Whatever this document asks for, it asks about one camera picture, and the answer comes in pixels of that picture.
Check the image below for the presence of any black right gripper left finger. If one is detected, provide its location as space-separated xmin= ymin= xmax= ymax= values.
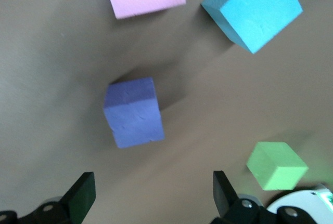
xmin=0 ymin=171 xmax=96 ymax=224

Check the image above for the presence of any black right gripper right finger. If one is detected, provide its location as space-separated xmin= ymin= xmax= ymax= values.
xmin=210 ymin=169 xmax=317 ymax=224

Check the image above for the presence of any purple foam cube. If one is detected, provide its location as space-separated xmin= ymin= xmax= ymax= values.
xmin=103 ymin=76 xmax=165 ymax=149

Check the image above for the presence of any green foam cube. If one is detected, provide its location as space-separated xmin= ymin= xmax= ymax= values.
xmin=246 ymin=141 xmax=310 ymax=191

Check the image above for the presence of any light blue foam cube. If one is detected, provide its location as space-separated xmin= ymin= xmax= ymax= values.
xmin=200 ymin=0 xmax=304 ymax=55

